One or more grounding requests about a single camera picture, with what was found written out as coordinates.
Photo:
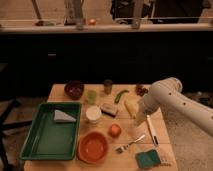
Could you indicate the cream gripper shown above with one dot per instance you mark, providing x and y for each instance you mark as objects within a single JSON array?
[{"x": 140, "y": 118}]

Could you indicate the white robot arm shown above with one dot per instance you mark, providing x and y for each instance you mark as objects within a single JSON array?
[{"x": 167, "y": 93}]

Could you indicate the orange bowl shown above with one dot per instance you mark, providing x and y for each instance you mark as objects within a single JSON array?
[{"x": 93, "y": 148}]

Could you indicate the yellow banana toy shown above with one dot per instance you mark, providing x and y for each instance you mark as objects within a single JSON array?
[{"x": 131, "y": 109}]

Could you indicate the orange tomato toy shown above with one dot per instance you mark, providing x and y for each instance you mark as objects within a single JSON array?
[{"x": 114, "y": 130}]

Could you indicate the red grapes toy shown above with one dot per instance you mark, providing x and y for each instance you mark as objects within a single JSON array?
[{"x": 141, "y": 90}]

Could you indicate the green chili pepper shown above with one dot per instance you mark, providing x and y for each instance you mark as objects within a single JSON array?
[{"x": 118, "y": 96}]

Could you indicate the silver fork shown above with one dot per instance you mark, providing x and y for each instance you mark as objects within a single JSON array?
[{"x": 125, "y": 147}]

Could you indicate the teal sponge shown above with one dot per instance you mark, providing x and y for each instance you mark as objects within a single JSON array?
[{"x": 147, "y": 159}]

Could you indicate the white cup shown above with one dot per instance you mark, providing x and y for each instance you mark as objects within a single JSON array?
[{"x": 93, "y": 114}]

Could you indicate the metal tin can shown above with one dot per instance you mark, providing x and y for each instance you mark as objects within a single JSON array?
[{"x": 107, "y": 86}]

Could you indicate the green translucent cup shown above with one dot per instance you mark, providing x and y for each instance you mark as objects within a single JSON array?
[{"x": 91, "y": 97}]

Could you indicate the grey folded cloth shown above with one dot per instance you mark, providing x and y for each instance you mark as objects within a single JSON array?
[{"x": 60, "y": 116}]

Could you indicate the green plastic tray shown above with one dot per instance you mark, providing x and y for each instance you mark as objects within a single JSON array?
[{"x": 49, "y": 140}]

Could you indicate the orange ball on counter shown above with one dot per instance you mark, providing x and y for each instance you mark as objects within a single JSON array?
[{"x": 92, "y": 22}]

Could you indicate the black office chair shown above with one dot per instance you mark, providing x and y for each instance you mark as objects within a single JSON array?
[{"x": 4, "y": 127}]

